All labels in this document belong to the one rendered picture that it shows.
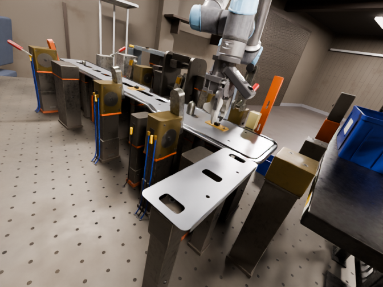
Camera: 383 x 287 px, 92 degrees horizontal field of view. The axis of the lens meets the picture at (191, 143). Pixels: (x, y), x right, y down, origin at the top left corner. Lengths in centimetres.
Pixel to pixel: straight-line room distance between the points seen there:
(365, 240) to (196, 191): 26
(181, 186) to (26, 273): 43
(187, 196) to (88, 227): 41
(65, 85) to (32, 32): 272
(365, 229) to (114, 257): 54
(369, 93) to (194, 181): 889
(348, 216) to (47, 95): 142
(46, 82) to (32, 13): 248
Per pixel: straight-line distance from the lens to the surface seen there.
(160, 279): 44
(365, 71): 924
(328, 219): 38
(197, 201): 32
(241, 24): 61
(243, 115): 77
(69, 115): 119
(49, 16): 381
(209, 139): 55
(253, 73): 76
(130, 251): 61
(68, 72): 113
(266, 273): 68
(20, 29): 383
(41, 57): 136
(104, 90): 77
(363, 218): 44
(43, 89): 140
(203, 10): 75
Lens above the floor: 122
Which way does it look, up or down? 26 degrees down
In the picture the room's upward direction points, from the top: 13 degrees clockwise
